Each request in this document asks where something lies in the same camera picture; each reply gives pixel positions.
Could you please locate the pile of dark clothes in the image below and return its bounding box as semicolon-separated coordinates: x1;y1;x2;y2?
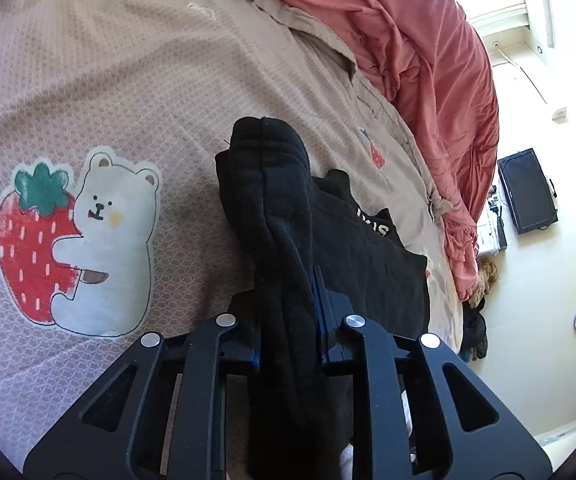
460;305;489;361

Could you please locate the white cluttered shelf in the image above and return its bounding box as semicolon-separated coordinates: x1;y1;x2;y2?
478;185;508;256

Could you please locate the black flat screen monitor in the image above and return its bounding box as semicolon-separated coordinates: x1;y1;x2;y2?
496;148;558;235

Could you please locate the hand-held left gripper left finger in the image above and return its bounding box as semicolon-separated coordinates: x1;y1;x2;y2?
23;290;263;480

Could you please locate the thin wall cable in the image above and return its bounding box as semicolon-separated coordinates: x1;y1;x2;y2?
492;40;549;107

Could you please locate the brown plush toy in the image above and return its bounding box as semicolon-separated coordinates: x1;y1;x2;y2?
470;255;499;311

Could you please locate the black printed t-shirt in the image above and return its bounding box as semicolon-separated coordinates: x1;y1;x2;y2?
214;116;431;480

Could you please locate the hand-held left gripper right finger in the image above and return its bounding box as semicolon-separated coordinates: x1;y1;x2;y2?
312;266;553;480

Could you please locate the red duvet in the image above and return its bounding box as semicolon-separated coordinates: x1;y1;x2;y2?
248;0;501;302

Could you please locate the beige strawberry print bed cover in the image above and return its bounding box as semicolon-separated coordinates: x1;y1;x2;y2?
0;0;468;480

